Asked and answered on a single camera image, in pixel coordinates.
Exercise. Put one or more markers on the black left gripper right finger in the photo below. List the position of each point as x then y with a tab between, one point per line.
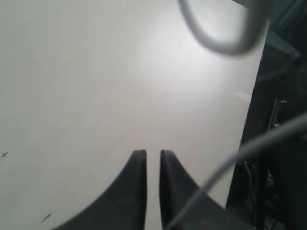
177	188

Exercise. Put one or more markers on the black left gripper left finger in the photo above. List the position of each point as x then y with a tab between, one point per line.
120	207

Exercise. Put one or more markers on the dark frame beside table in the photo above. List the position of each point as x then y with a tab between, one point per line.
269	192

